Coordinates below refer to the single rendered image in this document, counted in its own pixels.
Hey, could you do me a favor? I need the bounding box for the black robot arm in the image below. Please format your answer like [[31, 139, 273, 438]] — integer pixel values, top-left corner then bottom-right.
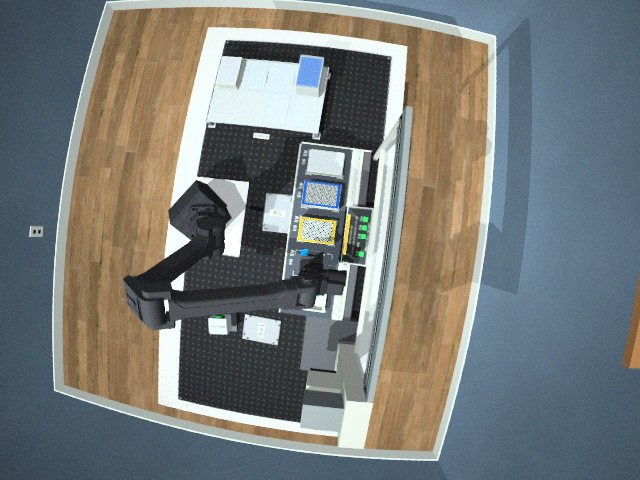
[[123, 205, 347, 330]]

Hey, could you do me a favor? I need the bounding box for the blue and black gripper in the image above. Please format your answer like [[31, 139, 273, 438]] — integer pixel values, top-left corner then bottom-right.
[[299, 249, 323, 272]]

